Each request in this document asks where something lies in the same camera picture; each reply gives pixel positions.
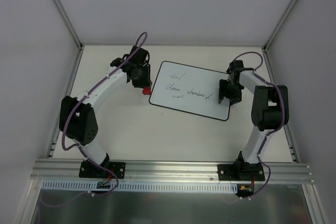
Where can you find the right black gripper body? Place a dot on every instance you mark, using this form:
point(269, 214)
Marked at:
point(227, 93)

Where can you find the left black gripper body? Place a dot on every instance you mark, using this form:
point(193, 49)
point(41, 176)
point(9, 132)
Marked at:
point(143, 80)

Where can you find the red whiteboard eraser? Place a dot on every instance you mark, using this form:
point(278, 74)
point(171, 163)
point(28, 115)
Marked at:
point(146, 91)

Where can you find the white whiteboard black frame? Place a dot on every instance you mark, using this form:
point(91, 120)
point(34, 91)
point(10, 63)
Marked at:
point(190, 89)

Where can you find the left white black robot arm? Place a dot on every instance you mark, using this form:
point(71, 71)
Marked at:
point(78, 122)

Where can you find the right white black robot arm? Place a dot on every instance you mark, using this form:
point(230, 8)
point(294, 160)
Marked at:
point(269, 112)

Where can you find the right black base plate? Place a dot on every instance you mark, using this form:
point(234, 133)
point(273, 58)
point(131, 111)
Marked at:
point(225, 172)

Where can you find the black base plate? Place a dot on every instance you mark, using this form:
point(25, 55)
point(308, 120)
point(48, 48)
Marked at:
point(225, 172)
point(89, 170)

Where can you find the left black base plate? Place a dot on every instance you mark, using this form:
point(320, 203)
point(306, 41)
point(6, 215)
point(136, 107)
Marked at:
point(89, 170)

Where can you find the aluminium mounting rail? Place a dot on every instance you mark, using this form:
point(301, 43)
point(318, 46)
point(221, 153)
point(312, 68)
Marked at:
point(161, 171)

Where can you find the white slotted cable duct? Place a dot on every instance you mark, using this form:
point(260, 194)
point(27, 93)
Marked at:
point(222, 188)

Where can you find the right aluminium frame post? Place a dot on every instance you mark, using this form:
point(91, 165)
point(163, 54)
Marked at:
point(284, 16)

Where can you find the aluminium frame post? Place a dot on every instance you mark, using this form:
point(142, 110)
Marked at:
point(284, 16)
point(65, 18)

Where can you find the left aluminium frame post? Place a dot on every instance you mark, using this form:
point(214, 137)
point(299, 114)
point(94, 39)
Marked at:
point(65, 18)

